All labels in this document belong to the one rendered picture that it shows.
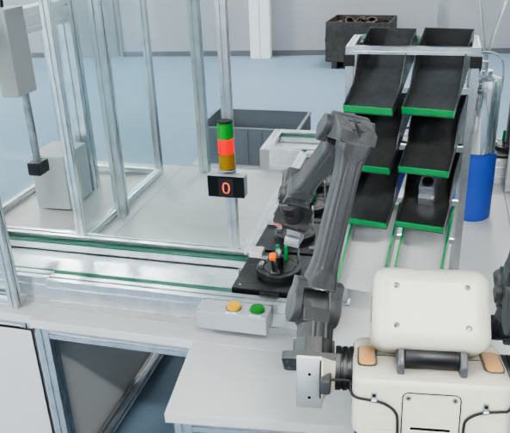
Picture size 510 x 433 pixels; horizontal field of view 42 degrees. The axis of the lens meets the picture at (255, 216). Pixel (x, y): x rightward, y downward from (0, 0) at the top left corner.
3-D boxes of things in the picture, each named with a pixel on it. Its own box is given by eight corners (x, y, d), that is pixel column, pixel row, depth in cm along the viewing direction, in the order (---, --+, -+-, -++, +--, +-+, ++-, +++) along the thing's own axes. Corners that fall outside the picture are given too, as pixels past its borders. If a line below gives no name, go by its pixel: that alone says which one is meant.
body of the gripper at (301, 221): (280, 204, 192) (277, 192, 186) (313, 212, 190) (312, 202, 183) (273, 223, 190) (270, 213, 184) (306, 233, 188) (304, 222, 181)
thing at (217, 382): (539, 450, 154) (541, 440, 153) (165, 422, 167) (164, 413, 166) (487, 294, 217) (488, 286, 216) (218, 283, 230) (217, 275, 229)
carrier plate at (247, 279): (310, 301, 195) (309, 295, 194) (231, 292, 201) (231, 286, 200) (323, 262, 216) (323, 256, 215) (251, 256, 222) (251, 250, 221)
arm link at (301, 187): (324, 129, 136) (374, 140, 137) (327, 105, 138) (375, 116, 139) (274, 204, 175) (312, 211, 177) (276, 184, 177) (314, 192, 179)
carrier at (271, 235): (324, 260, 217) (324, 226, 212) (253, 253, 223) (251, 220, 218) (335, 228, 238) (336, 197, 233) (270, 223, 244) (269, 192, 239)
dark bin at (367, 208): (386, 229, 182) (385, 211, 177) (341, 222, 187) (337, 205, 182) (410, 159, 198) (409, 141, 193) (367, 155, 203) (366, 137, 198)
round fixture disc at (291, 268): (296, 284, 199) (296, 279, 199) (251, 280, 203) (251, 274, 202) (305, 263, 212) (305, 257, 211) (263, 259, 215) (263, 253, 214)
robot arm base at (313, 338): (281, 357, 128) (343, 361, 126) (283, 318, 132) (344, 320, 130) (284, 369, 135) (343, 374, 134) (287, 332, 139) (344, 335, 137)
